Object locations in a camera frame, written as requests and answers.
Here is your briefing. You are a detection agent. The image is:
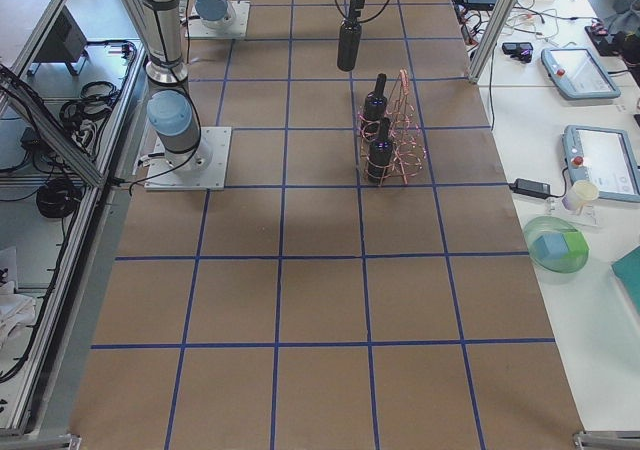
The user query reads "dark glass wine bottle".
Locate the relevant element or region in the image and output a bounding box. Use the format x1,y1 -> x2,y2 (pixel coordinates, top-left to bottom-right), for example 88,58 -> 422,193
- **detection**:
337,19 -> 362,72

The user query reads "wine bottle in basket left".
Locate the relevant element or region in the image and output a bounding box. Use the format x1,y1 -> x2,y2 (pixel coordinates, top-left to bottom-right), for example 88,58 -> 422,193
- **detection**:
361,73 -> 387,133

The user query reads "wine bottle in basket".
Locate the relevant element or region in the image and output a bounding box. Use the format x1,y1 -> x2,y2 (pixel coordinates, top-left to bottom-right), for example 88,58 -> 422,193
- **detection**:
361,73 -> 387,133
367,117 -> 394,184

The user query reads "wine bottle in basket right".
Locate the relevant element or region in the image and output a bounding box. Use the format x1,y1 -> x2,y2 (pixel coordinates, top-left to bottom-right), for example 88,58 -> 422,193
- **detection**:
367,117 -> 394,184

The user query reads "teach pendant far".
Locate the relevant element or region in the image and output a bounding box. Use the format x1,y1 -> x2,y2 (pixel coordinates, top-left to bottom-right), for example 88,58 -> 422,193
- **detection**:
540,47 -> 621,100

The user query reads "teach pendant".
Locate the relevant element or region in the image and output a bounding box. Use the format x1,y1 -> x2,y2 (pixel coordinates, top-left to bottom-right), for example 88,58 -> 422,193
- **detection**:
562,125 -> 639,203
540,47 -> 621,100

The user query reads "black power adapter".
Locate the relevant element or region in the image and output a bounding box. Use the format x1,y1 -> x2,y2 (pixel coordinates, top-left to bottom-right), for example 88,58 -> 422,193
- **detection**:
509,178 -> 551,199

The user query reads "teach pendant near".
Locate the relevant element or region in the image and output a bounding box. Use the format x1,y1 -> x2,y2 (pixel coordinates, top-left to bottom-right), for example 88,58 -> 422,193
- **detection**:
562,125 -> 639,203

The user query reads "white paper cup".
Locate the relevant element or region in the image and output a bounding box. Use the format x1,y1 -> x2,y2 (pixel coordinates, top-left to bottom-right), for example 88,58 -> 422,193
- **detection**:
562,180 -> 599,212

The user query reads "green bowl with blocks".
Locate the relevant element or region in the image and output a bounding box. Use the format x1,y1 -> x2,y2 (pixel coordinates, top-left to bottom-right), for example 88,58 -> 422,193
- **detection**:
523,216 -> 589,274

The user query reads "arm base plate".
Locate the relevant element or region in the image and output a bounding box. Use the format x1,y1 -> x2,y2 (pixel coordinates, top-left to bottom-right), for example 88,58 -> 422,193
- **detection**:
144,127 -> 232,191
185,0 -> 250,40

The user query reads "aluminium frame post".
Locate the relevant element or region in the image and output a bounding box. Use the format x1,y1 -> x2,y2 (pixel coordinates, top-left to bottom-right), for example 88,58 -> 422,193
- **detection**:
468,0 -> 516,84

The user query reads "copper wire wine basket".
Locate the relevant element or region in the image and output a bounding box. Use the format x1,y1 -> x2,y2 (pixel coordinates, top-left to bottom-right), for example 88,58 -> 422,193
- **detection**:
358,68 -> 426,186

